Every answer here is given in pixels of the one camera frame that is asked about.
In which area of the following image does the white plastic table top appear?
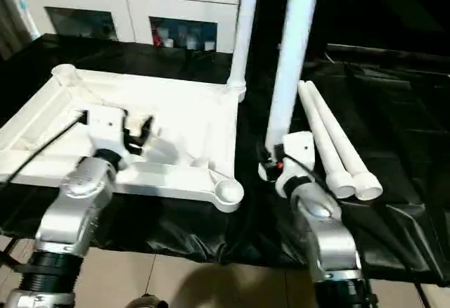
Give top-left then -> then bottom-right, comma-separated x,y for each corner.
0,63 -> 246,214

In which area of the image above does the white plastic table leg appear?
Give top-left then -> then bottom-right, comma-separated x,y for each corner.
304,81 -> 385,203
297,81 -> 356,200
263,0 -> 325,183
226,0 -> 263,104

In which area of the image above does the black work mat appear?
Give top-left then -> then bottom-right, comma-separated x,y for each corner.
0,32 -> 450,284

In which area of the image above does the white cabinet with glass doors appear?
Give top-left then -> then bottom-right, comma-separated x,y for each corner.
13,0 -> 242,55

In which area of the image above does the black left robot foot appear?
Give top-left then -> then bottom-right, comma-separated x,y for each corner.
126,293 -> 167,308

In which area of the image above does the blue and white stick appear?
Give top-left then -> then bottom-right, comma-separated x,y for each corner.
7,0 -> 37,40

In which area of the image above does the grey curtain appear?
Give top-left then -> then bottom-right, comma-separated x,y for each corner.
0,0 -> 25,59

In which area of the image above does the black furniture with yellow label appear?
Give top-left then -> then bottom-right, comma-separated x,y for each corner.
239,0 -> 450,59

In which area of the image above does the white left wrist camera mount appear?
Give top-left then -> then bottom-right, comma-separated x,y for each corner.
84,105 -> 131,166

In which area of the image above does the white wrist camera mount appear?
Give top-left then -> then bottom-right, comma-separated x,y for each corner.
277,130 -> 316,183
84,105 -> 131,166

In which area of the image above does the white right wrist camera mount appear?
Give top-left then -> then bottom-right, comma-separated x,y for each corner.
277,130 -> 316,183

